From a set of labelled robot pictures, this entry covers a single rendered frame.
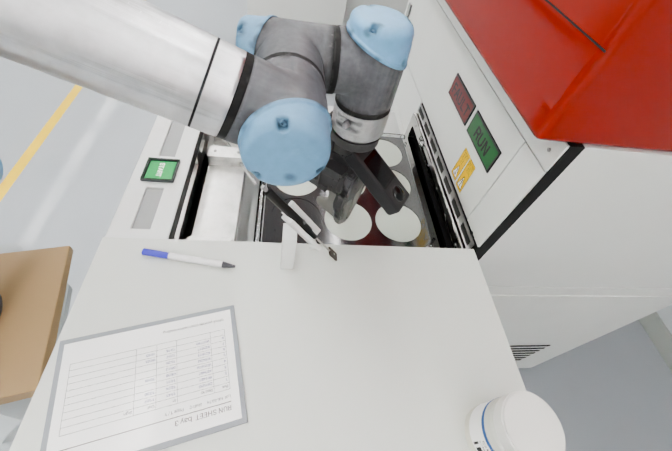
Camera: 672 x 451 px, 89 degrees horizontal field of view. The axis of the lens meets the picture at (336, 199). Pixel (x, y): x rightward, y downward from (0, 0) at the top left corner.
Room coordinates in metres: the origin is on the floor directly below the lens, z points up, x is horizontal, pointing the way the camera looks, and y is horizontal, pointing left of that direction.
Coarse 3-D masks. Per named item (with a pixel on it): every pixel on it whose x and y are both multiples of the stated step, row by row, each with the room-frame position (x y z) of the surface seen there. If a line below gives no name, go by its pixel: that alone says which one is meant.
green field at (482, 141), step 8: (480, 120) 0.57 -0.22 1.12; (472, 128) 0.58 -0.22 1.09; (480, 128) 0.55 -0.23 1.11; (472, 136) 0.56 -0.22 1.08; (480, 136) 0.54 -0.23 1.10; (488, 136) 0.52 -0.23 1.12; (480, 144) 0.53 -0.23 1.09; (488, 144) 0.51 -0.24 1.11; (480, 152) 0.52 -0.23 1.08; (488, 152) 0.50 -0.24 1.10; (496, 152) 0.49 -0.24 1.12; (488, 160) 0.49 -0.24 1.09
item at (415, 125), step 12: (420, 120) 0.79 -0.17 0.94; (408, 132) 0.80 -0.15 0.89; (420, 132) 0.74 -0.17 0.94; (408, 144) 0.77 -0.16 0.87; (420, 144) 0.71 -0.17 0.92; (408, 156) 0.75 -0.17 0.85; (432, 156) 0.66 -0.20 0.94; (420, 168) 0.68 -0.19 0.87; (432, 168) 0.61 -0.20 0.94; (420, 180) 0.64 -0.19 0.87; (432, 180) 0.59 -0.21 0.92; (420, 192) 0.61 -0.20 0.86; (444, 192) 0.54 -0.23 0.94; (432, 204) 0.57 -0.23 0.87; (444, 204) 0.51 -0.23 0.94; (432, 216) 0.53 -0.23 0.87; (444, 216) 0.49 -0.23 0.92; (432, 228) 0.50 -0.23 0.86; (456, 228) 0.45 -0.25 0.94; (444, 240) 0.47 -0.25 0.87; (456, 240) 0.42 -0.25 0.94
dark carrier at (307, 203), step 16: (400, 144) 0.72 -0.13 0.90; (320, 192) 0.49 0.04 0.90; (368, 192) 0.53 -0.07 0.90; (416, 192) 0.57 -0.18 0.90; (272, 208) 0.42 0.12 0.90; (304, 208) 0.44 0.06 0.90; (320, 208) 0.45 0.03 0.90; (368, 208) 0.48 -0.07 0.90; (416, 208) 0.52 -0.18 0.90; (272, 224) 0.38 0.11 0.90; (320, 224) 0.41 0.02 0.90; (272, 240) 0.35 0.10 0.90; (304, 240) 0.36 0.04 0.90; (320, 240) 0.37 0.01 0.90; (336, 240) 0.38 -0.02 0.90; (352, 240) 0.39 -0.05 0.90; (368, 240) 0.40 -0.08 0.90; (384, 240) 0.41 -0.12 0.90; (416, 240) 0.43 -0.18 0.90
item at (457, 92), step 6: (456, 78) 0.71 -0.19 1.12; (456, 84) 0.70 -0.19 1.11; (450, 90) 0.71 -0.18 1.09; (456, 90) 0.69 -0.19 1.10; (462, 90) 0.67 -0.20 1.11; (456, 96) 0.68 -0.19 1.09; (462, 96) 0.66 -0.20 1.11; (456, 102) 0.67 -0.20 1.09; (462, 102) 0.65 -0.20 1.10; (468, 102) 0.63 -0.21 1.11; (462, 108) 0.64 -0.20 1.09; (468, 108) 0.62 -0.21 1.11; (462, 114) 0.63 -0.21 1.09; (468, 114) 0.61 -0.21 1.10
